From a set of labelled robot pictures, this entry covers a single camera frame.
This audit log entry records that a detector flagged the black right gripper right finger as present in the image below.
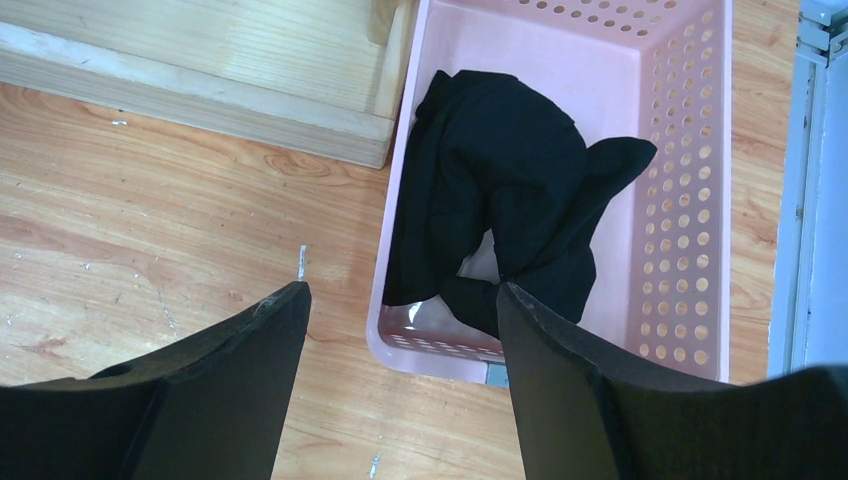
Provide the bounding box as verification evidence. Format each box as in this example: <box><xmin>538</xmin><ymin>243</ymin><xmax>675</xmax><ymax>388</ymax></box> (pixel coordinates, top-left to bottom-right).
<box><xmin>497</xmin><ymin>284</ymin><xmax>847</xmax><ymax>479</ymax></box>

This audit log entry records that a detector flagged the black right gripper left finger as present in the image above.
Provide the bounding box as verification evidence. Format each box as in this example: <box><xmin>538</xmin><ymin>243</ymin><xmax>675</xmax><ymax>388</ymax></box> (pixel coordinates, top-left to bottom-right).
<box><xmin>1</xmin><ymin>281</ymin><xmax>312</xmax><ymax>479</ymax></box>

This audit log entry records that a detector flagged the black underwear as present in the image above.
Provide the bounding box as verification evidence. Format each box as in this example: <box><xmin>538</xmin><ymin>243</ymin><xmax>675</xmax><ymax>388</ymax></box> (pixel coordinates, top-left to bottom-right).
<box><xmin>382</xmin><ymin>70</ymin><xmax>658</xmax><ymax>337</ymax></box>

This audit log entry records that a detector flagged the wooden clothes rack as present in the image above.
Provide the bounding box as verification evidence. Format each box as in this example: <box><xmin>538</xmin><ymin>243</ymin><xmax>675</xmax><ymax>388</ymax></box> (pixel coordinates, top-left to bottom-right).
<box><xmin>1</xmin><ymin>1</ymin><xmax>418</xmax><ymax>168</ymax></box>

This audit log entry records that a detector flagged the pink perforated plastic basket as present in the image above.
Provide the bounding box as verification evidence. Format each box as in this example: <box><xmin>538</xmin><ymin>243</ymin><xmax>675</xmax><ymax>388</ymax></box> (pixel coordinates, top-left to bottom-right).
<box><xmin>366</xmin><ymin>1</ymin><xmax>732</xmax><ymax>385</ymax></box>

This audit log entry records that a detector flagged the grey aluminium frame rail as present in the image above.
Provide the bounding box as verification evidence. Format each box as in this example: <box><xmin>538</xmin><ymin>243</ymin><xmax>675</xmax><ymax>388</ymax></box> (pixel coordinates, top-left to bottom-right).
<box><xmin>767</xmin><ymin>1</ymin><xmax>847</xmax><ymax>377</ymax></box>

